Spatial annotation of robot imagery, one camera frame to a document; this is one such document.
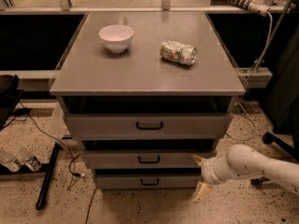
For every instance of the right plastic water bottle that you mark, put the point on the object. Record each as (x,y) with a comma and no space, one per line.
(30,160)

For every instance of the crushed soda can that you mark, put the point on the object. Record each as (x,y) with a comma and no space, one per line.
(177,52)

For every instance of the grey middle drawer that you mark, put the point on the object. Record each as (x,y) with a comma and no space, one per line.
(138,159)

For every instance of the black floor stand bar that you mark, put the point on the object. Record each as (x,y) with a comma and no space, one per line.
(46,169)

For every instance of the black office chair base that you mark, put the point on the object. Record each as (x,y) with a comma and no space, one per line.
(269,138)

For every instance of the grey top drawer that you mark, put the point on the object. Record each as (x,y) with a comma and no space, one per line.
(86,127)

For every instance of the grey drawer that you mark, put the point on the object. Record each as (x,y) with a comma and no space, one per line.
(86,127)
(156,181)
(138,159)

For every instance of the left plastic water bottle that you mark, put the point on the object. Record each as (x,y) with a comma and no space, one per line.
(9,161)

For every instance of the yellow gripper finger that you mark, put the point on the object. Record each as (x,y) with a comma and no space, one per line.
(198,159)
(201,191)

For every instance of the white power strip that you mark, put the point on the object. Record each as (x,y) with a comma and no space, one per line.
(255,6)

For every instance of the grey bottom drawer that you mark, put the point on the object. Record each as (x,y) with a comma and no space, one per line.
(156,181)

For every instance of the black equipment on left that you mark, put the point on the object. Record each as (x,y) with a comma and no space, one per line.
(9,96)

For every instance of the white bowl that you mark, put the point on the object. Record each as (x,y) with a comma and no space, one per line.
(117,37)

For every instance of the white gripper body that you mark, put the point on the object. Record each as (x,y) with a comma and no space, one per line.
(209,171)

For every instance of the plastic water bottle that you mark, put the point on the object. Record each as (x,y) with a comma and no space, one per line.
(9,161)
(30,160)

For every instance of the grey drawer cabinet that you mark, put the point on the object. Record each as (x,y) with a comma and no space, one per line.
(94,80)

